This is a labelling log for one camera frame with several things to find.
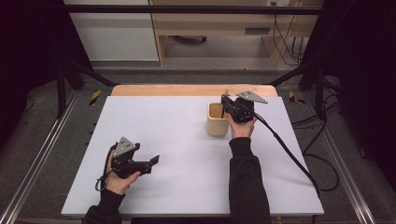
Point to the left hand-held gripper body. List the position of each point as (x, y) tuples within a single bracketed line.
[(124, 148)]

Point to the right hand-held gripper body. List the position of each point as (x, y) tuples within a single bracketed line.
[(241, 110)]

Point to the square wooden pen holder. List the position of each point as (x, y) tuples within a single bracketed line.
[(215, 124)]

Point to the person's right hand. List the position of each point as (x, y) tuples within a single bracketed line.
[(241, 129)]

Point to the person's left hand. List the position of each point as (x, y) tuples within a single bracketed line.
[(120, 183)]

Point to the white board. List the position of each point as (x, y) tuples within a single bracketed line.
[(186, 174)]

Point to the wooden table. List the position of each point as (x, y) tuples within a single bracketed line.
[(174, 90)]

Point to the yellow and black tape strip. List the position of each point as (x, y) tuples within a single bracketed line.
[(292, 97), (95, 97)]

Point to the grey label on desk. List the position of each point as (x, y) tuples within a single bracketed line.
[(257, 30)]

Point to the light wooden desk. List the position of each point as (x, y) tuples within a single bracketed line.
[(214, 23)]

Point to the black metal stand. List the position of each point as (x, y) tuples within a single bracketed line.
[(61, 93), (320, 93)]

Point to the white cabinet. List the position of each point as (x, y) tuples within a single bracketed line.
[(115, 37)]

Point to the dark curtain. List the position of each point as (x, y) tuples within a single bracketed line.
[(28, 56), (364, 77)]

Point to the aluminium rail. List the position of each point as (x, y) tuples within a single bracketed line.
[(342, 168), (37, 158)]

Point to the black horizontal frame bar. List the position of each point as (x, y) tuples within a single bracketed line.
[(186, 9)]

